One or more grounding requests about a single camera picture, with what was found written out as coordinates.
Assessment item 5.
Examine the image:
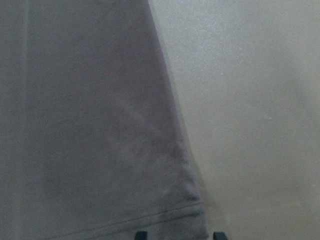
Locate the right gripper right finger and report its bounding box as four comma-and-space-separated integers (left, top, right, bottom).
213, 231, 228, 240

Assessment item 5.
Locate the brown t-shirt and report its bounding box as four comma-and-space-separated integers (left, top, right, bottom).
0, 0, 208, 240

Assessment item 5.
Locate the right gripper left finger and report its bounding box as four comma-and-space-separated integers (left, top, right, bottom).
134, 231, 148, 240

